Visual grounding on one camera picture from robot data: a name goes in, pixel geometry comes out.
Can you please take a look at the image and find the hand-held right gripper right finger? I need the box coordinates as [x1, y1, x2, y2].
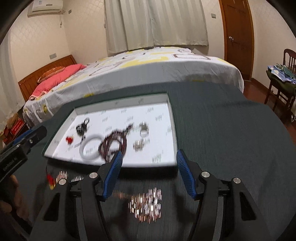
[176, 149, 266, 241]

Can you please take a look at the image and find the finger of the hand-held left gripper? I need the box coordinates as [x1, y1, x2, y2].
[7, 126, 47, 154]

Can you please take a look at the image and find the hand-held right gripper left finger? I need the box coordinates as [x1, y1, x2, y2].
[30, 151, 123, 241]

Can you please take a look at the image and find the dark red beaded bracelet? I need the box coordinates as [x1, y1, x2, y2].
[98, 123, 134, 163]

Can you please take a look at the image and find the white bangle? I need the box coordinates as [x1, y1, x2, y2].
[79, 134, 103, 160]

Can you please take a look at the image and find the pearl flower brooch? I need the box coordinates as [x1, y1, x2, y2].
[133, 139, 151, 152]

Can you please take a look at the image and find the flower pendant necklace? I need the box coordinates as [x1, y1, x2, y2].
[111, 188, 163, 223]

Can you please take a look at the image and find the crystal bead bracelet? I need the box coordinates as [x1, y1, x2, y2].
[46, 170, 85, 189]

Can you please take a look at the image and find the black beaded bracelet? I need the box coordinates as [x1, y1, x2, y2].
[76, 118, 91, 135]

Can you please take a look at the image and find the dark shallow box tray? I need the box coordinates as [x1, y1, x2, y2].
[42, 93, 178, 168]

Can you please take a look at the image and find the silver ring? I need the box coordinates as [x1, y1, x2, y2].
[139, 122, 150, 137]

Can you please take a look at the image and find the person's left hand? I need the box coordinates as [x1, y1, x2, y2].
[0, 174, 31, 230]

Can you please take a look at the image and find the red box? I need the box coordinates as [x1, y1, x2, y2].
[10, 118, 26, 137]

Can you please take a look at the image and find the brown teddy bear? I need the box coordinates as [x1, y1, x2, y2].
[6, 113, 19, 128]

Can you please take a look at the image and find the wooden headboard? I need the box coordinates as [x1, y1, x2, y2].
[18, 55, 77, 102]

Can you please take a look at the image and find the pink pillow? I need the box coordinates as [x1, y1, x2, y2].
[30, 64, 87, 98]

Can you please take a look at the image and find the brown cushion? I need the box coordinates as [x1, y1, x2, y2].
[37, 67, 65, 83]

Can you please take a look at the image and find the white sheer curtain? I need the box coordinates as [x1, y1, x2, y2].
[0, 44, 11, 114]

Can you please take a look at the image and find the bed with patterned sheet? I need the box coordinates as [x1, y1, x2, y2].
[23, 46, 245, 130]

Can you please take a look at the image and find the white air conditioner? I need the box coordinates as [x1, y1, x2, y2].
[27, 0, 63, 17]

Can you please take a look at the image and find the pile of clothes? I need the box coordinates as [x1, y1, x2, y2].
[266, 64, 296, 96]

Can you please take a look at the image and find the wooden door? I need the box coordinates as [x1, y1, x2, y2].
[218, 0, 255, 81]

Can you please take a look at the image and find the grey striped curtain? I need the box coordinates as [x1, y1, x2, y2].
[104, 0, 209, 56]

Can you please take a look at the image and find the wooden chair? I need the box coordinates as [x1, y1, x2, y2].
[265, 49, 296, 121]

